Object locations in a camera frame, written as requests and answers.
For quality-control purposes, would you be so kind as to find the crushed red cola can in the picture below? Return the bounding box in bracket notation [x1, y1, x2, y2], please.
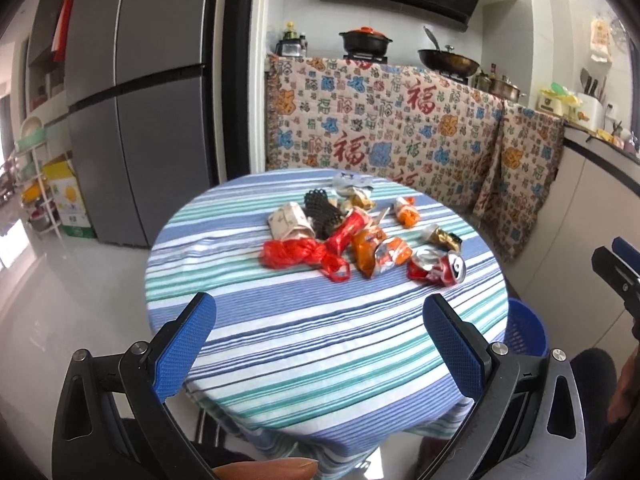
[407, 247, 466, 287]

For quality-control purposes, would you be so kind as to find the gold black wrapper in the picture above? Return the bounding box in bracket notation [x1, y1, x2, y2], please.
[422, 224, 462, 254]

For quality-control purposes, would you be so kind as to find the orange snack bag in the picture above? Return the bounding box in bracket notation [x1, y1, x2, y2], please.
[352, 226, 412, 278]

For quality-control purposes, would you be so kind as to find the red plastic bag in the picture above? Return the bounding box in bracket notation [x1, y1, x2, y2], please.
[260, 237, 352, 283]

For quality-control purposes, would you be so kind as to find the red snack wrapper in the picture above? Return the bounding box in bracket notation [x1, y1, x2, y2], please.
[324, 208, 371, 256]

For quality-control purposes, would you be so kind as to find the floral tissue pack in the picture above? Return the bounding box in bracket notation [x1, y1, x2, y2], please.
[268, 202, 316, 240]

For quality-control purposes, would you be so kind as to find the yellow white snack wrapper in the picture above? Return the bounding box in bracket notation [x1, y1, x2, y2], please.
[336, 185, 376, 214]

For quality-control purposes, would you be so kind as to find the black foam fruit net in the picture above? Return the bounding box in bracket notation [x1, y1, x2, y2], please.
[304, 188, 345, 240]

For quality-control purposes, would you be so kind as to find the small orange white wrapper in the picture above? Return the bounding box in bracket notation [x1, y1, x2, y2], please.
[394, 196, 421, 229]

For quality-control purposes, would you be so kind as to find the blue plastic trash basket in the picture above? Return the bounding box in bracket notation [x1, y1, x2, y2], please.
[503, 298, 549, 356]

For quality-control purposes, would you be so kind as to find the white kitchen counter cabinet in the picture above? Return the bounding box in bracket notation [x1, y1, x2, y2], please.
[503, 128, 639, 365]

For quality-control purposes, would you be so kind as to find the person's right hand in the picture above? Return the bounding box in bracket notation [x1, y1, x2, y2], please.
[608, 354, 636, 424]

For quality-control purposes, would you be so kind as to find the person's left hand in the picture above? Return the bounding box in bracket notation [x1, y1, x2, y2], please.
[213, 457, 318, 480]

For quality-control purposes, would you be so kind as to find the striped blue green tablecloth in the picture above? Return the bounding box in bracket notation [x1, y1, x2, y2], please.
[144, 167, 510, 480]

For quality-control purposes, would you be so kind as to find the white knife block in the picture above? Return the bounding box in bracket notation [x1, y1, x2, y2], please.
[575, 93, 604, 133]

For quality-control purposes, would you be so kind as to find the yellow green container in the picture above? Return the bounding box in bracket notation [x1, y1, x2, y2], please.
[536, 82, 582, 120]

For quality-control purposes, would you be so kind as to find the white storage rack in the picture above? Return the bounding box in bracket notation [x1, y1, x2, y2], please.
[10, 117, 62, 237]

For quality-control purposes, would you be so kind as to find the steel pot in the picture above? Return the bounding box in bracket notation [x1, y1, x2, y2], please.
[474, 72, 525, 103]

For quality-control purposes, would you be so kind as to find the yellow cardboard box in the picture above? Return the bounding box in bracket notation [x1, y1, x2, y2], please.
[43, 156, 96, 238]

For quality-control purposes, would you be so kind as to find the patterned Chinese character blanket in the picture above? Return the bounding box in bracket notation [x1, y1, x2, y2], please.
[266, 56, 503, 214]

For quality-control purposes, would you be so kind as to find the black wok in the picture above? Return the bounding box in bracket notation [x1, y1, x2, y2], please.
[418, 26, 480, 78]

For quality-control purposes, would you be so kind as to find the grey refrigerator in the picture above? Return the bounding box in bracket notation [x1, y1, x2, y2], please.
[65, 0, 217, 247]

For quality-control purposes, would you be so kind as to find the black clay pot orange lid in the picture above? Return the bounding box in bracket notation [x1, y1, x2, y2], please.
[340, 27, 393, 58]

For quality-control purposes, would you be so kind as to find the seasoning bottles tray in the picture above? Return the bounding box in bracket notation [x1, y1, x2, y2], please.
[276, 21, 308, 58]

